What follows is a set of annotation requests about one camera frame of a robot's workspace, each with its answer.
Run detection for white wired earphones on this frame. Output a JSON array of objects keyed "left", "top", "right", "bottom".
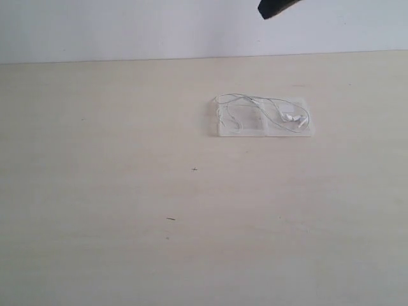
[{"left": 214, "top": 92, "right": 312, "bottom": 133}]

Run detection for clear open plastic case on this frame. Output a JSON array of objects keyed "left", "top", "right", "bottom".
[{"left": 212, "top": 93, "right": 315, "bottom": 137}]

